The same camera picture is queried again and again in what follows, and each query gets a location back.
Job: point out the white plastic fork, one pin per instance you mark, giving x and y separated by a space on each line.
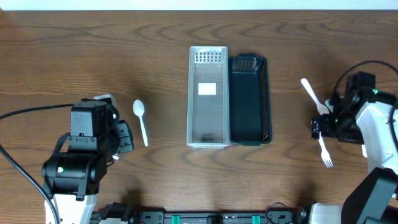
325 156
364 151

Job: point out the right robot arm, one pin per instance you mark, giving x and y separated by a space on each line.
367 117

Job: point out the white plastic spoon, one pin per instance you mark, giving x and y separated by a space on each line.
139 110
322 109

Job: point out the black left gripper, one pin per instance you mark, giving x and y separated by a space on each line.
125 137

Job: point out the dark green plastic basket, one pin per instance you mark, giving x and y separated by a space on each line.
249 100

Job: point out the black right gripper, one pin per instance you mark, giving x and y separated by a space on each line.
326 121

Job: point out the clear plastic basket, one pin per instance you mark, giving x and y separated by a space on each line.
208 115

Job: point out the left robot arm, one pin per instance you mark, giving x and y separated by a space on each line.
80 159

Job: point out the white label in basket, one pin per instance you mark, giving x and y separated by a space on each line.
207 88

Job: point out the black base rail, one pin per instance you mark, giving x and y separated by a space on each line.
276 213

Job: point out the pale blue plastic fork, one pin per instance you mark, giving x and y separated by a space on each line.
327 103

